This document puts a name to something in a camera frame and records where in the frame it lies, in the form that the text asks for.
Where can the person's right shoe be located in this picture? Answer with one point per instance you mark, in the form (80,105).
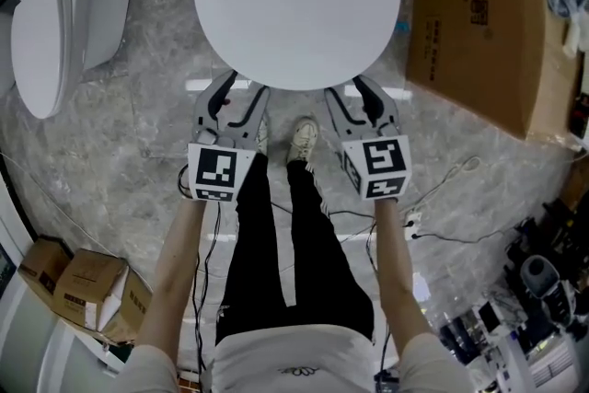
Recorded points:
(303,138)

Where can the black round device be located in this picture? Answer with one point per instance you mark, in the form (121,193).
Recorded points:
(543,285)

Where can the person's shoe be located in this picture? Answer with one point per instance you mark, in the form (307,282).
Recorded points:
(262,138)
(303,138)

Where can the person's left shoe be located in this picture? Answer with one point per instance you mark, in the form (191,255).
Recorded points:
(262,138)

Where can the person's white daisy shirt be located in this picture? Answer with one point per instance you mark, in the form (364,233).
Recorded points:
(294,363)

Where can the heap of electronic equipment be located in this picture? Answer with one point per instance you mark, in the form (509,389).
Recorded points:
(529,336)

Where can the person's black trousers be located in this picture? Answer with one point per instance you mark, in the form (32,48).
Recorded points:
(294,267)

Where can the person's right forearm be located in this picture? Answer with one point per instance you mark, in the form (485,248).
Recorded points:
(400,271)

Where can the large cardboard box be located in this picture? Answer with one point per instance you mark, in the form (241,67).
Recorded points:
(483,37)

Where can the white toilet with tank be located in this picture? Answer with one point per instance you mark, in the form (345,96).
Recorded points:
(46,14)

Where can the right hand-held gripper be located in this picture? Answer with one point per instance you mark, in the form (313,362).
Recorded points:
(382,161)

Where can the cream rolled cloth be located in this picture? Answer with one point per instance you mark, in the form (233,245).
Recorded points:
(570,39)

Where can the person's left forearm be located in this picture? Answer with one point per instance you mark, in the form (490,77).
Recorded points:
(179,271)

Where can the white power strip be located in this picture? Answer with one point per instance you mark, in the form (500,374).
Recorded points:
(412,221)

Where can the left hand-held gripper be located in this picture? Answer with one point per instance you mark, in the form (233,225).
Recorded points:
(216,170)

